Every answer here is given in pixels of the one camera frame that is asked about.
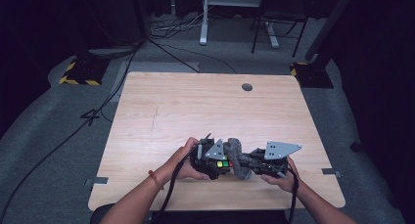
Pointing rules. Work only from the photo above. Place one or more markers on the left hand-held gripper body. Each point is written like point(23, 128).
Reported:
point(208, 152)

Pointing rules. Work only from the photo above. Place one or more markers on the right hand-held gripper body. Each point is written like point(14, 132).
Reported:
point(277, 150)

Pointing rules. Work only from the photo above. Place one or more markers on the colourful puzzle cube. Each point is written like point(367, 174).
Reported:
point(225, 164)

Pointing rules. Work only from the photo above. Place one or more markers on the grey terry cloth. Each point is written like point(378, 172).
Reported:
point(235, 152)

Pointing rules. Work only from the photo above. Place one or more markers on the person's left hand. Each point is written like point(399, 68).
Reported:
point(182, 158)

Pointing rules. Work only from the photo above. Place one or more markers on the person's right hand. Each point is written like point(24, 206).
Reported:
point(284, 183)

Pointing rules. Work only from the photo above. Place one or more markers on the person's dark clothing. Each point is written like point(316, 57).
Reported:
point(221, 217)

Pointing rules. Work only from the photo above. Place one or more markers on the grey tape strip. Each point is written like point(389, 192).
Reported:
point(331, 172)
point(99, 180)

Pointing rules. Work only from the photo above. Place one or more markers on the black stand base striped edge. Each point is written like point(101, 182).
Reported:
point(84, 70)
point(313, 75)

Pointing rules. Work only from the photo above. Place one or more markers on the black chair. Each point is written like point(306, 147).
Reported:
point(280, 20)

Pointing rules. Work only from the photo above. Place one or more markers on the white desk leg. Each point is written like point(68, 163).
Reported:
point(204, 18)

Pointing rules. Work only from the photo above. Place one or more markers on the dark slanted stand pole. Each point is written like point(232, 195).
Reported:
point(329, 22)

